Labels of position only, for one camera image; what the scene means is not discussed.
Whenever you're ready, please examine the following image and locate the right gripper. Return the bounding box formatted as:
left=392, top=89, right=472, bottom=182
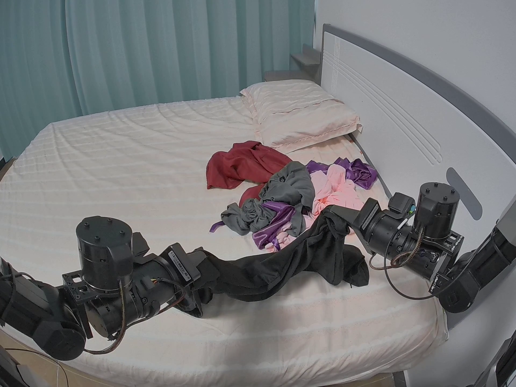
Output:
left=331, top=199, right=440, bottom=277

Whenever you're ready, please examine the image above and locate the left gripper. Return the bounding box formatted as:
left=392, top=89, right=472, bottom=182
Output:
left=87, top=244, right=202, bottom=338

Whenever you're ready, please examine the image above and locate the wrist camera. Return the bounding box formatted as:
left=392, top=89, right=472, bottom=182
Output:
left=389, top=192, right=416, bottom=218
left=131, top=232, right=153, bottom=266

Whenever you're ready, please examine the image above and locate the black T-shirt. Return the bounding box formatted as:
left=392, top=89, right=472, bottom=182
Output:
left=183, top=206, right=371, bottom=317

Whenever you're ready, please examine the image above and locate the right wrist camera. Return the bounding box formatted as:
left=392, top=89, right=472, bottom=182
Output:
left=389, top=192, right=416, bottom=218

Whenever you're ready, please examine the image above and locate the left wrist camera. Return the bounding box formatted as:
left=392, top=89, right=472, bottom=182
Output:
left=131, top=232, right=153, bottom=266

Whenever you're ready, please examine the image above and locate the grey bedside table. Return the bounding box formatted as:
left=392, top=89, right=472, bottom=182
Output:
left=264, top=44, right=323, bottom=83

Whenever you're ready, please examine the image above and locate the black cable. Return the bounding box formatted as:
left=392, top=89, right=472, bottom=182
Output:
left=83, top=325, right=123, bottom=356
left=381, top=252, right=442, bottom=299

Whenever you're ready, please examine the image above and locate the blue-green curtain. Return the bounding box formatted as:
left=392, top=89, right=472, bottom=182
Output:
left=0, top=0, right=317, bottom=160

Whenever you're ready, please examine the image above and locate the cream pillow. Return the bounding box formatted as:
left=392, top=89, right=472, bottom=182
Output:
left=240, top=80, right=363, bottom=154

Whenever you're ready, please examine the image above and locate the dark red garment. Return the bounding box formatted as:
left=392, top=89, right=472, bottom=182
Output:
left=206, top=140, right=294, bottom=209

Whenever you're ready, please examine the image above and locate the bed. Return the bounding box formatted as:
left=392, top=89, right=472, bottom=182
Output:
left=0, top=23, right=516, bottom=387

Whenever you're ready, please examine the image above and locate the pile of clothes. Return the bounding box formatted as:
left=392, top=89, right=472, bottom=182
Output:
left=210, top=157, right=379, bottom=253

